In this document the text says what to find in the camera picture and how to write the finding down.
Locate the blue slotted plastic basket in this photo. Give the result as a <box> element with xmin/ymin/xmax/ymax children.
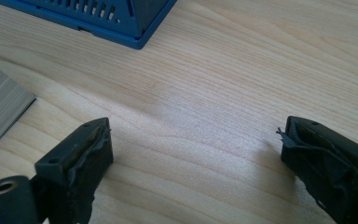
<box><xmin>0</xmin><ymin>0</ymin><xmax>179</xmax><ymax>50</ymax></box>

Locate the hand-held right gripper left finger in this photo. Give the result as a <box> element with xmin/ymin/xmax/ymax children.
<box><xmin>30</xmin><ymin>117</ymin><xmax>115</xmax><ymax>224</ymax></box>

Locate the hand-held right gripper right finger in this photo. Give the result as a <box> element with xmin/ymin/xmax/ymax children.
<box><xmin>275</xmin><ymin>115</ymin><xmax>358</xmax><ymax>224</ymax></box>

